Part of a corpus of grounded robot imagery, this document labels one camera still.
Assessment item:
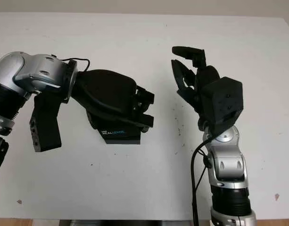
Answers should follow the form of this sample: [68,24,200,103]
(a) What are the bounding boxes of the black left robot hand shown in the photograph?
[72,69,156,132]

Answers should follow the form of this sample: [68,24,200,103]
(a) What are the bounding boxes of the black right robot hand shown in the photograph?
[171,46,222,132]

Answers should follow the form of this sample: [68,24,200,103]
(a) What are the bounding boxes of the black RealSense box lid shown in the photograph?
[91,123,142,145]

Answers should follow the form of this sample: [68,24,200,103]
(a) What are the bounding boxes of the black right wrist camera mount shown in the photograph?
[200,76,244,137]

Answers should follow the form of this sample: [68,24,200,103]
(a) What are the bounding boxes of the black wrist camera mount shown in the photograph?
[200,76,244,137]
[29,60,78,153]

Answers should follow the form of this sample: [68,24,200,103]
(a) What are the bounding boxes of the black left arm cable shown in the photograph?
[57,58,91,71]

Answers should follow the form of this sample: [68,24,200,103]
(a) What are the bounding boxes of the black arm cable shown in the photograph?
[190,135,212,226]
[57,58,91,71]

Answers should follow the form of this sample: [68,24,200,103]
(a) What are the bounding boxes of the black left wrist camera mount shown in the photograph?
[29,60,78,153]

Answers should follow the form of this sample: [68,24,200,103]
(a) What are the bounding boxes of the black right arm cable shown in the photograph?
[190,135,212,226]

